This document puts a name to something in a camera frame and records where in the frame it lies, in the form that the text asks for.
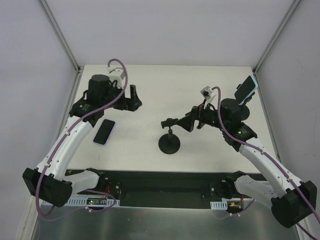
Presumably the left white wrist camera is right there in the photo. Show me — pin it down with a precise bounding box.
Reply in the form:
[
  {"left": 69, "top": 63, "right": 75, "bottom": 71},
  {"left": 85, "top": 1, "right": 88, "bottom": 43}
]
[{"left": 107, "top": 66, "right": 125, "bottom": 89}]

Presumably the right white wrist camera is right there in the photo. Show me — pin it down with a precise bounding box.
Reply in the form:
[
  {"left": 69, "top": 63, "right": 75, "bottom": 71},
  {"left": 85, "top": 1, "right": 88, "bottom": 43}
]
[{"left": 200, "top": 86, "right": 217, "bottom": 108}]

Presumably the white cable duct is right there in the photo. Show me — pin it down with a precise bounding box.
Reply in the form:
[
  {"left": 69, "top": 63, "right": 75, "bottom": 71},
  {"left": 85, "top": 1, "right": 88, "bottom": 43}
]
[
  {"left": 210, "top": 200, "right": 228, "bottom": 211},
  {"left": 65, "top": 196, "right": 120, "bottom": 208}
]

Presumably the aluminium frame post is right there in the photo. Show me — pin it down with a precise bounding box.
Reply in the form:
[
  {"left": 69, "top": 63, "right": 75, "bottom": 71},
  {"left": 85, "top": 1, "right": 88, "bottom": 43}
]
[
  {"left": 252, "top": 0, "right": 303, "bottom": 76},
  {"left": 37, "top": 0, "right": 81, "bottom": 73}
]

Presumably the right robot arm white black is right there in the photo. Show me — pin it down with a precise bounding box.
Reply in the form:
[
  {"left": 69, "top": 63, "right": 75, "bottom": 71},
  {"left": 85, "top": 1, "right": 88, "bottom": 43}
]
[{"left": 176, "top": 98, "right": 317, "bottom": 228}]

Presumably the left white cable duct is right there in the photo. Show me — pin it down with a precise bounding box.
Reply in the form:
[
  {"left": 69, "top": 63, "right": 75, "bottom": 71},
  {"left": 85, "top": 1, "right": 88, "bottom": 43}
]
[{"left": 65, "top": 196, "right": 120, "bottom": 208}]

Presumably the left aluminium frame post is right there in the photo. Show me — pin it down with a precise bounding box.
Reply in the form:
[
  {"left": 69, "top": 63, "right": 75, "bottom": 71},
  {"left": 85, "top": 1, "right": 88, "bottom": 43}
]
[{"left": 37, "top": 0, "right": 81, "bottom": 73}]

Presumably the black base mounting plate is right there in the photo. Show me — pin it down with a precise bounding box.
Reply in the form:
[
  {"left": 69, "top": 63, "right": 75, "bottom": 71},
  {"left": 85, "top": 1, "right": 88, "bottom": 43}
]
[{"left": 76, "top": 170, "right": 261, "bottom": 208}]

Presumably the right white cable duct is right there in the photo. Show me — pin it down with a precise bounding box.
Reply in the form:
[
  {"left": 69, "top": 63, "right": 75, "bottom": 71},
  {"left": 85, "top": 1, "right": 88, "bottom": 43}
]
[{"left": 210, "top": 200, "right": 228, "bottom": 211}]

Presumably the right aluminium frame post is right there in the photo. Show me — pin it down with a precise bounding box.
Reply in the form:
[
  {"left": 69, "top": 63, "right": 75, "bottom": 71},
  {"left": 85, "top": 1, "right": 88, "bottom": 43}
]
[{"left": 252, "top": 0, "right": 303, "bottom": 76}]

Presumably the aluminium table rail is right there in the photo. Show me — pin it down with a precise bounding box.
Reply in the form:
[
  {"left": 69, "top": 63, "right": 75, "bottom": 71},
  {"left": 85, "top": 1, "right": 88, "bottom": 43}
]
[
  {"left": 253, "top": 71, "right": 311, "bottom": 240},
  {"left": 15, "top": 66, "right": 85, "bottom": 240}
]

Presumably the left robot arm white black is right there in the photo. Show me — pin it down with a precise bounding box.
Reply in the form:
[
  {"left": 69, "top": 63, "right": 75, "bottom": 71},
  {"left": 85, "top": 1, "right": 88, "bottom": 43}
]
[{"left": 22, "top": 74, "right": 142, "bottom": 208}]

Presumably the phone with purple case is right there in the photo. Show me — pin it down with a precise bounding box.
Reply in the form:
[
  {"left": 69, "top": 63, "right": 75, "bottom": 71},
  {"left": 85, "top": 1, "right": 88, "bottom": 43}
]
[{"left": 93, "top": 119, "right": 116, "bottom": 146}]

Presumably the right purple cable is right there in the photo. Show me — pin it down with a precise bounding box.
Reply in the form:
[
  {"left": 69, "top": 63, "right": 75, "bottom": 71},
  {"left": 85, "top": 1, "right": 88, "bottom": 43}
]
[{"left": 211, "top": 85, "right": 320, "bottom": 240}]

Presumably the left aluminium table rail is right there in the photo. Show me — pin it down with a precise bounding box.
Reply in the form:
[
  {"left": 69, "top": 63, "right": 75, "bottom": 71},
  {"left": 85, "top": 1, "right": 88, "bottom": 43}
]
[{"left": 15, "top": 66, "right": 85, "bottom": 240}]

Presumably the phone with blue case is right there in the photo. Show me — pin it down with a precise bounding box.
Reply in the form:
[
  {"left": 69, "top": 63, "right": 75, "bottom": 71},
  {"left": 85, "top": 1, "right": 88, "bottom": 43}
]
[{"left": 234, "top": 75, "right": 258, "bottom": 105}]

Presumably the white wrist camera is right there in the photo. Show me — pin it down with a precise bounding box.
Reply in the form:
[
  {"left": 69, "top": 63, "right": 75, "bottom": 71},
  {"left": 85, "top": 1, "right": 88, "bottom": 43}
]
[
  {"left": 107, "top": 66, "right": 125, "bottom": 89},
  {"left": 200, "top": 86, "right": 217, "bottom": 108}
]

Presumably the right aluminium table rail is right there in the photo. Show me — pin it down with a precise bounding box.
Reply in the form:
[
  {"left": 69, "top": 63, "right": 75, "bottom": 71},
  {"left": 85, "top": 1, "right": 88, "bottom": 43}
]
[{"left": 253, "top": 71, "right": 311, "bottom": 240}]

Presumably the black phone stand round base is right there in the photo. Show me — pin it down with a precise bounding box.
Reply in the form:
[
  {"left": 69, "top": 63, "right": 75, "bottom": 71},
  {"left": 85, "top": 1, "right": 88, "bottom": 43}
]
[{"left": 158, "top": 118, "right": 181, "bottom": 155}]

